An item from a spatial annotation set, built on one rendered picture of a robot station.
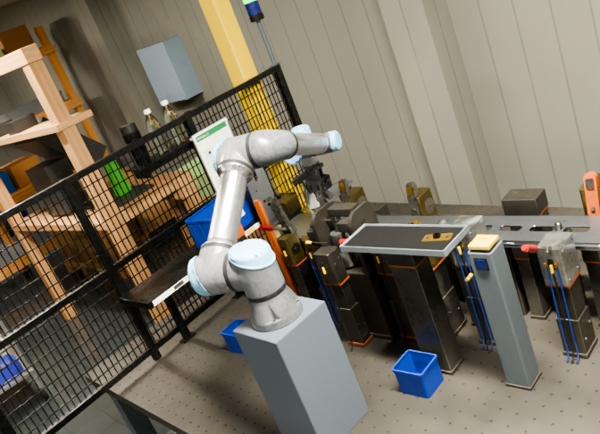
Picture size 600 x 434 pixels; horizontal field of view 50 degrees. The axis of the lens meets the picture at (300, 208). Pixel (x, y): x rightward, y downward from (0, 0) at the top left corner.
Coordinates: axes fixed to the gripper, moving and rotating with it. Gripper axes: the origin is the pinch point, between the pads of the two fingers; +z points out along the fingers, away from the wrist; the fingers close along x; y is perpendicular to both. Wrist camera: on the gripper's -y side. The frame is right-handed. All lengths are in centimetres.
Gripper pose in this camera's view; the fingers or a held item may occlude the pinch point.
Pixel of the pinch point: (319, 207)
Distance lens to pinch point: 261.5
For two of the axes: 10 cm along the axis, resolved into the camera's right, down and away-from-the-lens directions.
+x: 6.3, -4.7, 6.2
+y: 7.3, 0.8, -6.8
